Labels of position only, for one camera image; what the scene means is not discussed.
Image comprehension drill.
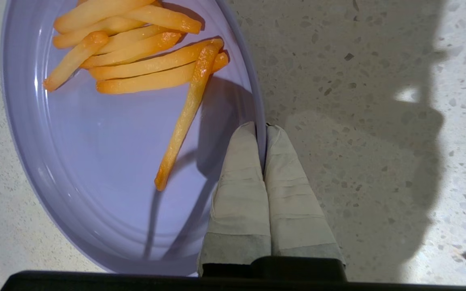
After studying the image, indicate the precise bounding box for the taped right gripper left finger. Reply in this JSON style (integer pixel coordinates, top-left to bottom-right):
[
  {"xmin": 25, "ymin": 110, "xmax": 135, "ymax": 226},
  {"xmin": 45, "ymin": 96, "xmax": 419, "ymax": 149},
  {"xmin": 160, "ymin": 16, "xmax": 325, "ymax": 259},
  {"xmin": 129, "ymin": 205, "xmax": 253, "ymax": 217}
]
[{"xmin": 197, "ymin": 122, "xmax": 272, "ymax": 277}]

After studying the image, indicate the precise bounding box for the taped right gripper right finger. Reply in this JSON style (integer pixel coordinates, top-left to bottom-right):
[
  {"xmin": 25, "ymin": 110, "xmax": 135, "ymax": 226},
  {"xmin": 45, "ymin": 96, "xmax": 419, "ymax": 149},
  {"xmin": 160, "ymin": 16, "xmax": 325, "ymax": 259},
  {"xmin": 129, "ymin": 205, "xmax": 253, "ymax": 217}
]
[{"xmin": 263, "ymin": 124, "xmax": 346, "ymax": 267}]

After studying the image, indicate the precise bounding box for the purple plastic plate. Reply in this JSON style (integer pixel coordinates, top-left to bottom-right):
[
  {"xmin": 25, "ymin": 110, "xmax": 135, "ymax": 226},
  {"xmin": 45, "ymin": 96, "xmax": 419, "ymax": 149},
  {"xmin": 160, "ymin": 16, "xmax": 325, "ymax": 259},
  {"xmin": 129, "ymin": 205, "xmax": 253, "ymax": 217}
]
[{"xmin": 0, "ymin": 0, "xmax": 267, "ymax": 277}]

